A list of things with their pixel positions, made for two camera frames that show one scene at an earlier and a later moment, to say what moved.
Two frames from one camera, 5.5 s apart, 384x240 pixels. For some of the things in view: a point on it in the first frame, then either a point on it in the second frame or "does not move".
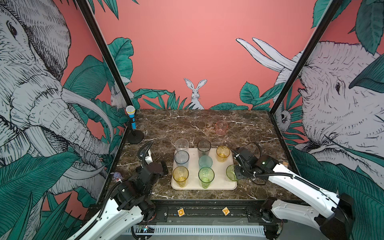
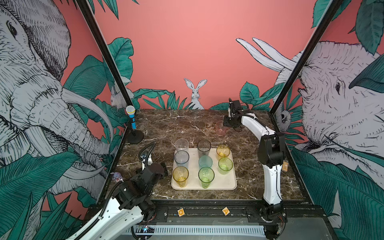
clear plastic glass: [181, 144] does not move
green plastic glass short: [231, 173] -> [225, 165]
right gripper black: [236, 168] -> [226, 122]
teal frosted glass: [205, 161] does not move
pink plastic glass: [221, 128] does not move
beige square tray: [191, 172] does not move
